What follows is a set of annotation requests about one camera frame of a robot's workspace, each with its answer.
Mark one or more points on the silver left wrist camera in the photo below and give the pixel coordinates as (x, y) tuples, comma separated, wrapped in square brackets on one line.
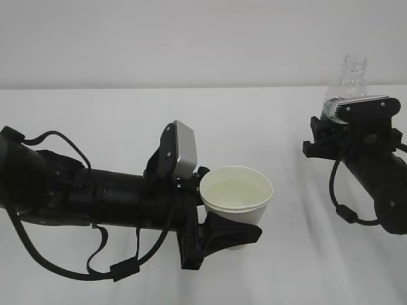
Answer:
[(176, 155)]

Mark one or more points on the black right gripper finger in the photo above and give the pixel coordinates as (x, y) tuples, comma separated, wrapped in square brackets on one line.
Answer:
[(324, 130)]

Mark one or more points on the clear plastic water bottle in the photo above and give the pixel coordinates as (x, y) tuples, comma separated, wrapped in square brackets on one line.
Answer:
[(349, 83)]

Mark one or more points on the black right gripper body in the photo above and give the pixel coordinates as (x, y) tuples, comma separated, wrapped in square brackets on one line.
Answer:
[(376, 138)]

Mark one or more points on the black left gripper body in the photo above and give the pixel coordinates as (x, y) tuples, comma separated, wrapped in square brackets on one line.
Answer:
[(185, 222)]

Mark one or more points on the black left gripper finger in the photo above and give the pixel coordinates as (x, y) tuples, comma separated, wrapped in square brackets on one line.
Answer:
[(199, 175), (220, 233)]

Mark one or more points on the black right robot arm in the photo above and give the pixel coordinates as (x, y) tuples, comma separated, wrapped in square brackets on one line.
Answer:
[(383, 177)]

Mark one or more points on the white paper cup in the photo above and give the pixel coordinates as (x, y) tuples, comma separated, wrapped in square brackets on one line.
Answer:
[(237, 193)]

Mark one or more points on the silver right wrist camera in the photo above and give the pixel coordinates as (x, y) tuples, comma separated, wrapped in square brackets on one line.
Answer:
[(366, 109)]

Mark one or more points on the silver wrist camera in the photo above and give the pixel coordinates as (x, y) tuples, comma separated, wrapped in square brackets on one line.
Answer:
[(176, 155), (366, 109)]

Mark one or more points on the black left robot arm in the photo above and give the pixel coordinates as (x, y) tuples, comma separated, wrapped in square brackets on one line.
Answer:
[(48, 189)]

